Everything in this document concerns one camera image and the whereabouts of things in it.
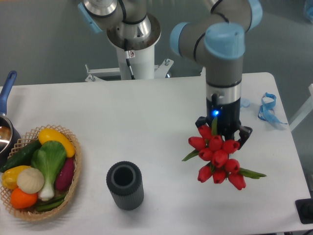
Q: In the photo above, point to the purple sweet potato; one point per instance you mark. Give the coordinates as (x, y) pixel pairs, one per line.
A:
(65, 176)

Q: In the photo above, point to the black device at edge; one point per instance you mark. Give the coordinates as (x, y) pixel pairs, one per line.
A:
(305, 210)

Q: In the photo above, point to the blue plastic strip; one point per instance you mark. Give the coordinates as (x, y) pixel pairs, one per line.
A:
(244, 103)

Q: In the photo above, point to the orange fruit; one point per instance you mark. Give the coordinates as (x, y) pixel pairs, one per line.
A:
(21, 200)

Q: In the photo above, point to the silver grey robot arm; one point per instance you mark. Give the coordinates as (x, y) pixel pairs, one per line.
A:
(217, 44)

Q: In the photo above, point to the yellow bell pepper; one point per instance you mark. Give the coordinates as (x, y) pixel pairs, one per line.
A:
(9, 177)

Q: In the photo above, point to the red tulip bouquet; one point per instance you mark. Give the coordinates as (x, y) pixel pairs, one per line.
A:
(216, 151)

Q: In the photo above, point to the woven wicker basket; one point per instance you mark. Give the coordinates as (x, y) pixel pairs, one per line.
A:
(32, 215)

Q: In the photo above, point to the dark grey ribbed vase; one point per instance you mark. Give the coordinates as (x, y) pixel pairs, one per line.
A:
(124, 181)

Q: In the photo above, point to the green bok choy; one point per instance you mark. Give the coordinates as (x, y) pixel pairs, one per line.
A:
(49, 160)

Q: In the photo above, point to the dark green cucumber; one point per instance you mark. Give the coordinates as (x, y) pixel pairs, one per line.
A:
(21, 157)

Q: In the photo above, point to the green pea pods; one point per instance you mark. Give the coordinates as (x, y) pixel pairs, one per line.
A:
(50, 204)

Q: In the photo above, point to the white base bracket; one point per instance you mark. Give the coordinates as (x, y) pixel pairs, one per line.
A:
(110, 74)

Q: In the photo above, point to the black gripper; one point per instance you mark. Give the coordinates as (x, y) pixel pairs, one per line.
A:
(228, 121)

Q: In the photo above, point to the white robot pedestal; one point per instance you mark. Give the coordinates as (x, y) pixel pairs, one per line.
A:
(137, 63)

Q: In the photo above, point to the blue handled saucepan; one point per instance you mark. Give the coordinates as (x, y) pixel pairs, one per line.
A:
(8, 134)

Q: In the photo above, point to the crumpled blue ribbon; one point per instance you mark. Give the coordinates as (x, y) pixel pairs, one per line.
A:
(266, 110)

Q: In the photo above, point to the white frame at right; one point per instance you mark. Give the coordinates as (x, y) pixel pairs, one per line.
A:
(303, 111)

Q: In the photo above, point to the cream garlic bulb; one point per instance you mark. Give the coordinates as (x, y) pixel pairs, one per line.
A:
(30, 180)

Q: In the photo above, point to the blue object top right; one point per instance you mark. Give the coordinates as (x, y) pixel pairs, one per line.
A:
(308, 9)

